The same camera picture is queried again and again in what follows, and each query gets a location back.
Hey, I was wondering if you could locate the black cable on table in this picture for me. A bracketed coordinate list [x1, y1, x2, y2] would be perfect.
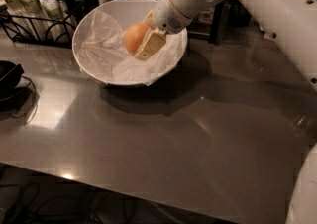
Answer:
[9, 75, 38, 119]

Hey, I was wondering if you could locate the stack of paper cups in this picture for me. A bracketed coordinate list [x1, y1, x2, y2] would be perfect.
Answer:
[40, 0, 70, 44]
[5, 0, 32, 37]
[22, 0, 48, 41]

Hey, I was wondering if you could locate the white paper liner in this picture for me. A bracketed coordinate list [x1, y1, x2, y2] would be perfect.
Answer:
[76, 5, 184, 86]

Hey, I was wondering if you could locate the orange fruit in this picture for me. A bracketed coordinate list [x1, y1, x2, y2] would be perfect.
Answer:
[124, 23, 150, 56]

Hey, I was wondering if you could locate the black device on left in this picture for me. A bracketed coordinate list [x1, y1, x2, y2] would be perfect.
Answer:
[0, 60, 24, 99]

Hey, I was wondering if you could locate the black condiment shelf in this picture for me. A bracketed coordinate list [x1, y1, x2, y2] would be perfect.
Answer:
[208, 0, 225, 43]

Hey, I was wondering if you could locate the stack of paper cups left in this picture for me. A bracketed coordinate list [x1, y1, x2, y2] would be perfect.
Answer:
[5, 0, 32, 37]

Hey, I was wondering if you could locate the white bowl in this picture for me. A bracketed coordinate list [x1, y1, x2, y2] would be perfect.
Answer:
[71, 0, 188, 87]

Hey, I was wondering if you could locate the stack of paper cups middle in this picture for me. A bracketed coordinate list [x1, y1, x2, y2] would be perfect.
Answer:
[22, 0, 48, 41]

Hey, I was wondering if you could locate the black wire rack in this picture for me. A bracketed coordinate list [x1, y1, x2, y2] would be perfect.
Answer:
[0, 0, 83, 49]

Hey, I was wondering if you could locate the stack of paper cups right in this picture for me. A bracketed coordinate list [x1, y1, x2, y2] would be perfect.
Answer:
[40, 0, 70, 44]

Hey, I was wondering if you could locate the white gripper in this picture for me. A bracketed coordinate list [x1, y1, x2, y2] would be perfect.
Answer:
[135, 0, 224, 61]

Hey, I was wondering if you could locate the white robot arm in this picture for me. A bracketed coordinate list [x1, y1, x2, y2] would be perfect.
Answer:
[136, 0, 317, 90]

